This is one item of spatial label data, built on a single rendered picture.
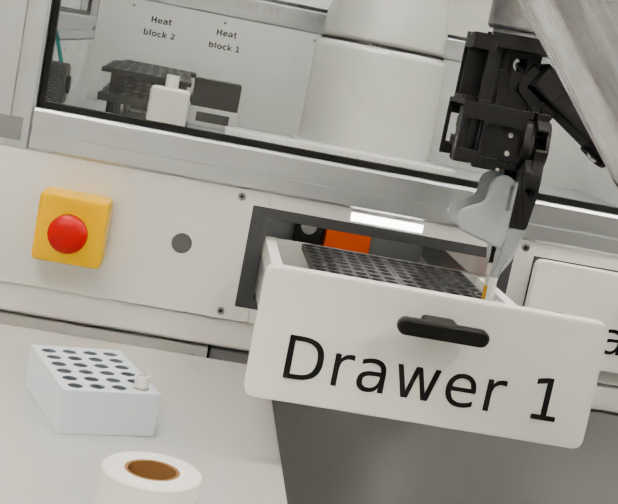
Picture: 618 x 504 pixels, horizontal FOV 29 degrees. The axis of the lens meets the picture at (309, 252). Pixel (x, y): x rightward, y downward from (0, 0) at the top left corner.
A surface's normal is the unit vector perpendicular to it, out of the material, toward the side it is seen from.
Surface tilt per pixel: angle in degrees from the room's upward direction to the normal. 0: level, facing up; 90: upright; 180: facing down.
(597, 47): 122
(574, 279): 90
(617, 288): 90
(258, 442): 0
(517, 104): 90
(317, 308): 90
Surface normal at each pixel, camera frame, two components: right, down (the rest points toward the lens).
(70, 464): 0.19, -0.97
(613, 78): -0.47, 0.56
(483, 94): 0.07, 0.18
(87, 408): 0.42, 0.23
